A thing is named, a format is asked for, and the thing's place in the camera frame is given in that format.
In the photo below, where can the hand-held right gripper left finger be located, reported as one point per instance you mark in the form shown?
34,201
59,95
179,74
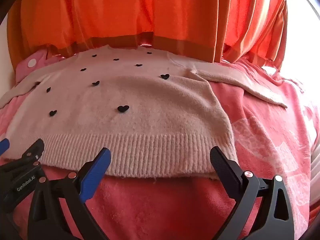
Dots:
96,172

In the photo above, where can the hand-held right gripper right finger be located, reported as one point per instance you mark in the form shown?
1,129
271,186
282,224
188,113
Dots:
223,166

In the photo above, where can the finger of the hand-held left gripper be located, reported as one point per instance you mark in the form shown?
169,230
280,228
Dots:
33,151
3,145

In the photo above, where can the pale pink sweater black hearts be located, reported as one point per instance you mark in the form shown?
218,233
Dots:
150,120

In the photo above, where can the pink printed blanket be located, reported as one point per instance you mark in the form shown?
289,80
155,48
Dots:
262,142

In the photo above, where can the pink pillow white dots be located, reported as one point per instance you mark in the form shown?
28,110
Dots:
41,58

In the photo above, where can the orange curtain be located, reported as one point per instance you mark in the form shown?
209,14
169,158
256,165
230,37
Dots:
150,10

